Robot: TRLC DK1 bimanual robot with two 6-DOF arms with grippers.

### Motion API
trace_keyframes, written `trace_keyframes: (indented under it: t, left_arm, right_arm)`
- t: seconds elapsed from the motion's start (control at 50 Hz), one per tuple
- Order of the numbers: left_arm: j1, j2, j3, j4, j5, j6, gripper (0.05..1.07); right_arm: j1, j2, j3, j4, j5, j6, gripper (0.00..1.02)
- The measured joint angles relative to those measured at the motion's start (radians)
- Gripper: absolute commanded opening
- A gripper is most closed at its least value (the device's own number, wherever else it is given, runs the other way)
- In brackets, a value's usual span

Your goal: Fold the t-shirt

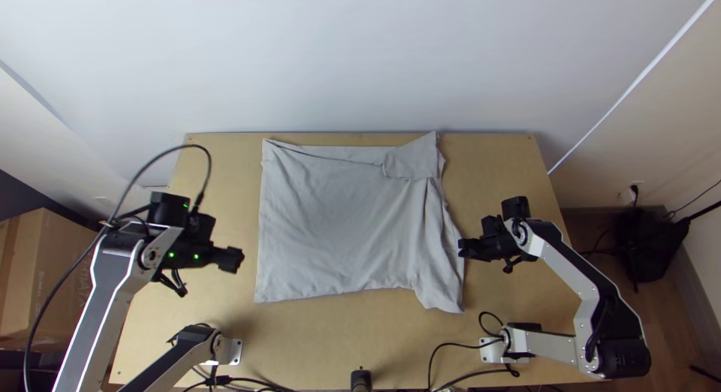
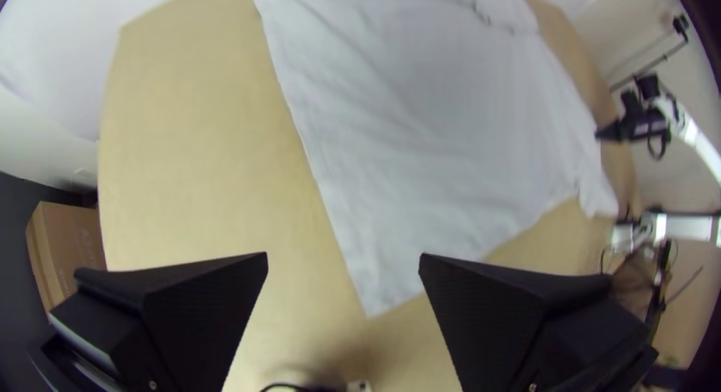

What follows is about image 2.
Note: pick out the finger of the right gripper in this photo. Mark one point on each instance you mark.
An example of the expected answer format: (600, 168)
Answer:
(611, 133)

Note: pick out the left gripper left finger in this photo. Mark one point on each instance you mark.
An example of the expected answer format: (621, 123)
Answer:
(186, 319)

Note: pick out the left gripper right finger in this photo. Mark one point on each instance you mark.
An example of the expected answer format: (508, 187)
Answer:
(507, 324)

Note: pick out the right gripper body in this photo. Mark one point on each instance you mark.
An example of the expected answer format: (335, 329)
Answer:
(645, 121)

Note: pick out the grey t-shirt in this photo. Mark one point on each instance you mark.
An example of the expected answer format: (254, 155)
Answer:
(428, 127)

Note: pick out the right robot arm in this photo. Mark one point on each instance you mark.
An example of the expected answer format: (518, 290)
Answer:
(693, 135)

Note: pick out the large cardboard box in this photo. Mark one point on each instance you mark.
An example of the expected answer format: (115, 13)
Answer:
(62, 251)

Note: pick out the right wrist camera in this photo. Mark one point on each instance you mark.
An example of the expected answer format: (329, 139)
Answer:
(648, 87)

